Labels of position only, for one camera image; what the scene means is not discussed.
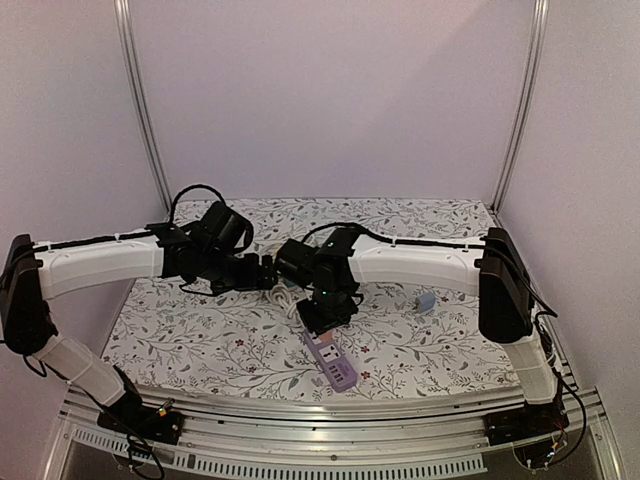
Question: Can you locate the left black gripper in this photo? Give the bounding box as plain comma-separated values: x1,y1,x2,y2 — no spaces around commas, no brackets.
200,248,278,294

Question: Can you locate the purple power strip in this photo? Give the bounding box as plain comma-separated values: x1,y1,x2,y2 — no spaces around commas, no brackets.
302,331,358,393

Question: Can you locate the pink plug adapter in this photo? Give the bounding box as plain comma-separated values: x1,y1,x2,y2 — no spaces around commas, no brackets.
317,330,333,343

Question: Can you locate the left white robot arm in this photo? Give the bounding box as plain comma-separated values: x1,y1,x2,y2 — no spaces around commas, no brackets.
1,199,277,434

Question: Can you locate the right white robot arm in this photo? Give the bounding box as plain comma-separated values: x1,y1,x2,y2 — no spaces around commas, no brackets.
275,223,569,438

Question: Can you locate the light blue plug adapter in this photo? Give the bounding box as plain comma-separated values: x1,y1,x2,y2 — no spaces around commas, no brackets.
413,291,436,314

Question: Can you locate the floral tablecloth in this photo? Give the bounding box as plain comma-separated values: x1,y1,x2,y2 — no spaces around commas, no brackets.
99,197,566,401

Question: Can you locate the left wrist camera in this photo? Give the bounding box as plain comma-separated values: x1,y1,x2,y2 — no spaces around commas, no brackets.
192,201,254,254

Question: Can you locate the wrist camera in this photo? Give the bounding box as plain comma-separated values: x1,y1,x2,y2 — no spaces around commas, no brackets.
274,239,318,287
192,201,254,254

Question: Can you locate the purple strip white cord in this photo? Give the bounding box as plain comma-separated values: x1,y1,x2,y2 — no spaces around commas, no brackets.
262,284,304,319

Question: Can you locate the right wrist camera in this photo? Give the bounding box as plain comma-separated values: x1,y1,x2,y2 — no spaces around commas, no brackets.
274,239,318,287

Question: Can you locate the aluminium front rail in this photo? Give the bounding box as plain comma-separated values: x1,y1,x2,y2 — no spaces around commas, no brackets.
47,384,626,480

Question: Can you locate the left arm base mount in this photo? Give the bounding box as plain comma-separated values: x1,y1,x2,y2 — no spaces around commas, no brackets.
97,402,185,445

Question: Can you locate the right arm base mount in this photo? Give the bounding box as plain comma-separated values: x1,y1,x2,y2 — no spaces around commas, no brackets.
483,402,570,446

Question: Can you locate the right aluminium post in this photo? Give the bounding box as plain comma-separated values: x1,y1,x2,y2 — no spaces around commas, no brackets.
490,0,549,216

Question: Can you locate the aluminium post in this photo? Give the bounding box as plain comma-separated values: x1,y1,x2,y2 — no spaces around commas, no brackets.
490,0,549,216
114,0,172,211

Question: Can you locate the left aluminium post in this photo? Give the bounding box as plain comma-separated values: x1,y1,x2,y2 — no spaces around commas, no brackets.
114,0,172,211

